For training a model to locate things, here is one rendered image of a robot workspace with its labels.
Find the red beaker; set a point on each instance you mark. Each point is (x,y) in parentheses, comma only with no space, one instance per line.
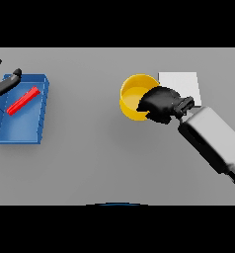
(23,100)

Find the pale square measuring scale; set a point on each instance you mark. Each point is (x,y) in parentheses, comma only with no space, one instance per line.
(182,84)

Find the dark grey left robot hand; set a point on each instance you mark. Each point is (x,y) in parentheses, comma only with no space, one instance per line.
(5,84)

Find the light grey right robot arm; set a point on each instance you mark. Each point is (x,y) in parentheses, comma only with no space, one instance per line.
(215,141)

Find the blue tray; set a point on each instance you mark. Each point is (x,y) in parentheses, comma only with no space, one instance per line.
(20,112)

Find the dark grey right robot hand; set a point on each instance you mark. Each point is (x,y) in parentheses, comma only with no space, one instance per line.
(160,103)

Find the yellow bowl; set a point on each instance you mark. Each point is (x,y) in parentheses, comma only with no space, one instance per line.
(132,95)

